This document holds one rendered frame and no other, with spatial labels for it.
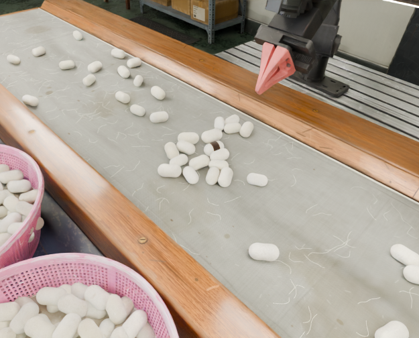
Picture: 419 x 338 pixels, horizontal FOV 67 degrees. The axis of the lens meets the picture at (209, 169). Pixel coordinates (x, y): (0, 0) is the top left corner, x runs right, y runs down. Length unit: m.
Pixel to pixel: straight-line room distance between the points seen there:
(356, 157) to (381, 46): 2.08
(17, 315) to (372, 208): 0.46
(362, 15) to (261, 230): 2.31
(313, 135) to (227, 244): 0.27
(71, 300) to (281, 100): 0.49
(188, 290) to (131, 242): 0.09
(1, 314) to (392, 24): 2.49
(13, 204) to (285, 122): 0.46
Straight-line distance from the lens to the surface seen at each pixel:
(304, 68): 0.58
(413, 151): 0.60
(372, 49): 2.64
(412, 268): 0.44
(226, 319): 0.34
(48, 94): 0.76
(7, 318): 0.43
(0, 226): 0.50
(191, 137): 0.54
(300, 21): 0.57
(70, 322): 0.39
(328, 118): 0.62
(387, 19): 2.58
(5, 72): 0.90
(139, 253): 0.38
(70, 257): 0.40
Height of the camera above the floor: 1.08
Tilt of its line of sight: 43 degrees down
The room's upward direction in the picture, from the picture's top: 1 degrees clockwise
